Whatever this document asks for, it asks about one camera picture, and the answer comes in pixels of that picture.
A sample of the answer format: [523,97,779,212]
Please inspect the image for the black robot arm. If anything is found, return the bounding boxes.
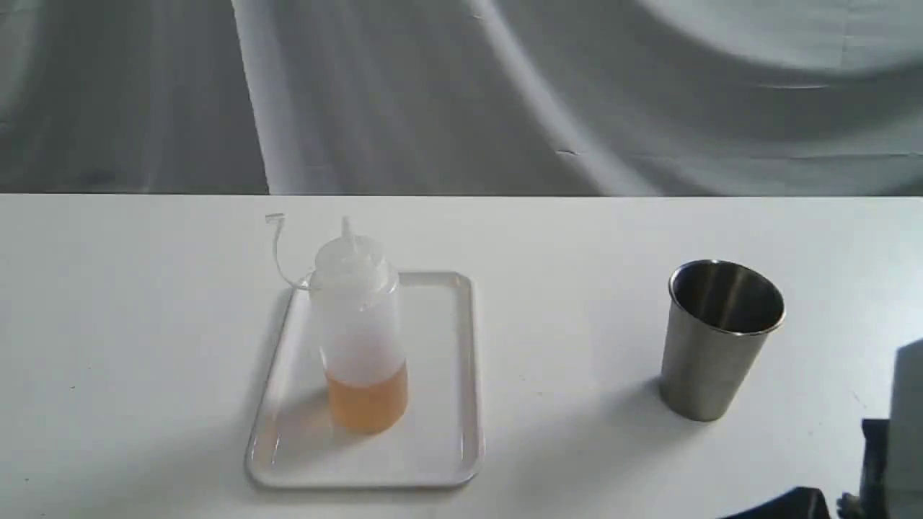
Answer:
[835,340,922,518]

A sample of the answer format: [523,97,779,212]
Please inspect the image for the grey backdrop cloth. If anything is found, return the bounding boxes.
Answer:
[2,1,921,197]

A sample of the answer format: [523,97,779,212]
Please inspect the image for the translucent squeeze bottle amber liquid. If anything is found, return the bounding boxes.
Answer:
[277,216,409,435]

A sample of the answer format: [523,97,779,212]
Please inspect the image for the stainless steel cup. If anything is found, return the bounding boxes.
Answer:
[658,259,787,422]

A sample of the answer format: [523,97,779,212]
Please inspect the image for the white plastic tray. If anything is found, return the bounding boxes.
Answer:
[244,270,485,492]

